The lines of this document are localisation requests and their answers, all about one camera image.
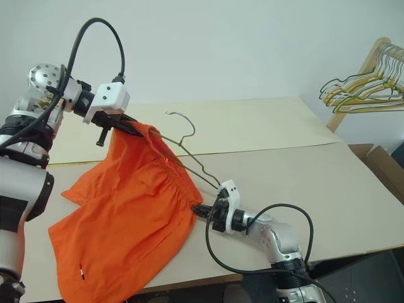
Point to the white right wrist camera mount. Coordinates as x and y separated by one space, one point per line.
235 197

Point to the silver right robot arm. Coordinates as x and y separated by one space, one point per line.
277 236

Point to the orange shorts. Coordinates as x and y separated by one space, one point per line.
126 221

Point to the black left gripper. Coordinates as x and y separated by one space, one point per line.
109 120

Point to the brown cardboard box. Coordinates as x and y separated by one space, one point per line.
375 161

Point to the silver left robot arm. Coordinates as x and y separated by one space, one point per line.
19 189

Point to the wooden clothes rack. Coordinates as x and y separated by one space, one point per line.
356 85

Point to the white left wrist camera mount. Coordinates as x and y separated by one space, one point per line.
110 94

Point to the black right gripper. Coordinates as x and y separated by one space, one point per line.
221 217

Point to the dark grey metal panel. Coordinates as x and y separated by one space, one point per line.
363 277

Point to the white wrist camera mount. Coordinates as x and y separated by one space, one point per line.
235 197
110 94

